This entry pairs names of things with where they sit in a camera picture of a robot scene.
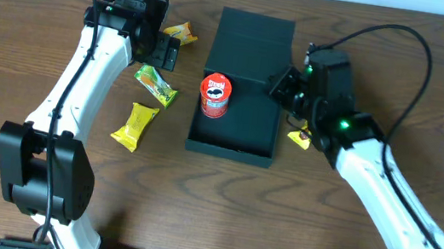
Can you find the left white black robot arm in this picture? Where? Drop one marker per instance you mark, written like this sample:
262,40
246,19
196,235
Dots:
44,168

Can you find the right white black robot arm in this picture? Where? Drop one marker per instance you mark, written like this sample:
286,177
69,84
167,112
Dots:
355,146

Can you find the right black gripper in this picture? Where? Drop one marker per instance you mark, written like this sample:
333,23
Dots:
281,85

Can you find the dark green open gift box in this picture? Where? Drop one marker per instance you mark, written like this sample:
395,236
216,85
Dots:
248,48

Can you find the green orange snack packet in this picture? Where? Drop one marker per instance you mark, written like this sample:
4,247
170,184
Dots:
152,81

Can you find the orange cracker snack packet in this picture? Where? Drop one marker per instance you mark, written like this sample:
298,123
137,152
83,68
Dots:
183,32

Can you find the yellow brown chocolate snack packet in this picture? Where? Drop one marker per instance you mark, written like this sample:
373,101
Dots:
301,136

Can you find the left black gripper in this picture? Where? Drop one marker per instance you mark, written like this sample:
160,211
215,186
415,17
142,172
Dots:
166,51

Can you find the red Pringles can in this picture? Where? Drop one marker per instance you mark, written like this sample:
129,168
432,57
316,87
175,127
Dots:
215,91

